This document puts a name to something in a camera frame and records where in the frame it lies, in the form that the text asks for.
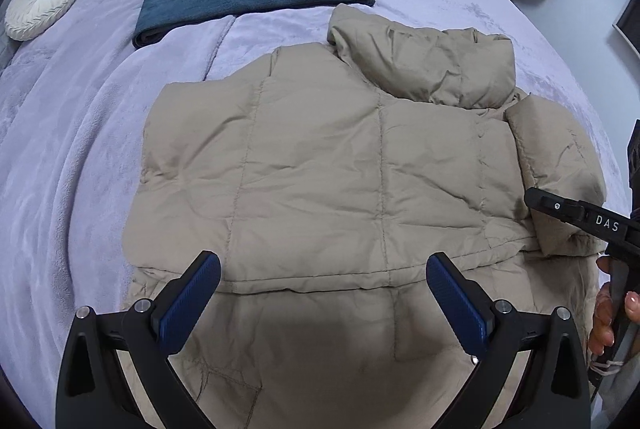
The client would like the beige puffer jacket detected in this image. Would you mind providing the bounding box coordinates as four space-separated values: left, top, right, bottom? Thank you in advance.
124 5 606 428

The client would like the right hand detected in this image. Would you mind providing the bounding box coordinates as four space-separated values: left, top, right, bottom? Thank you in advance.
588 282 640 355

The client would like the lavender fleece blanket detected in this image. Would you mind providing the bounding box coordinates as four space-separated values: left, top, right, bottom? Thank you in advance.
1 0 630 428

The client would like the round cream pillow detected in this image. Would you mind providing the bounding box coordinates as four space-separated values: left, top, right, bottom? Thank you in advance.
4 0 75 42

